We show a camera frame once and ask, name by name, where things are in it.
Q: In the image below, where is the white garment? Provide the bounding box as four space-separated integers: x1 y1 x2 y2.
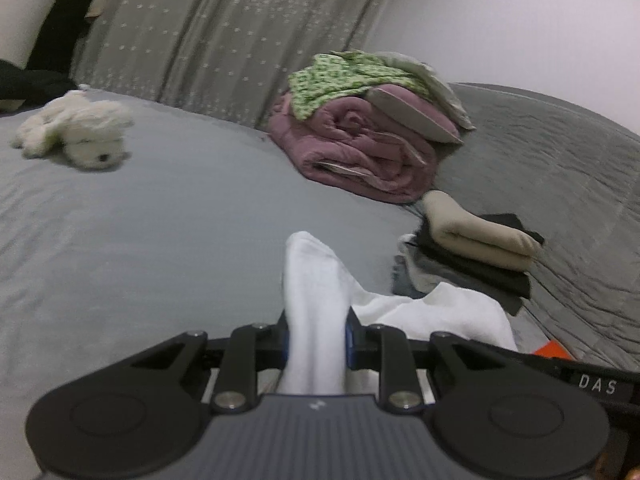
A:
397 231 497 296
271 231 519 406

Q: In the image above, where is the dark grey folded garment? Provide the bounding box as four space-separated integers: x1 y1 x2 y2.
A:
390 255 425 299

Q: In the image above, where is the orange object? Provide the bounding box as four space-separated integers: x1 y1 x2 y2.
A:
533 340 574 361

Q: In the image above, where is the white folded garment in stack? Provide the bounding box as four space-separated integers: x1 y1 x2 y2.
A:
397 231 497 296

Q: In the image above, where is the grey bed sheet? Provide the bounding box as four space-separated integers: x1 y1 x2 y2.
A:
1 98 416 479

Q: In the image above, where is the beige folded garment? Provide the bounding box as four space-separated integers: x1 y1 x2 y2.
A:
422 191 542 272

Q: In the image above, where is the pink folded quilt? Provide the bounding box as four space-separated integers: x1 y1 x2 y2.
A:
268 84 462 204

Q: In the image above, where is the grey quilted blanket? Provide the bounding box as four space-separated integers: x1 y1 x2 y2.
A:
435 82 639 372

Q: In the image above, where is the white plush dog toy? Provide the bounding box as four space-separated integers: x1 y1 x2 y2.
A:
11 90 134 170

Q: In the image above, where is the green floral cloth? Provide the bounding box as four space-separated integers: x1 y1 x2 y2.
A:
288 51 432 120

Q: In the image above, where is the grey star-patterned headboard cover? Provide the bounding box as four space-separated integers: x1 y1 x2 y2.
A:
72 0 385 128

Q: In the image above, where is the black clothing on bed edge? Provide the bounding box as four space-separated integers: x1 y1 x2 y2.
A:
1 0 105 113

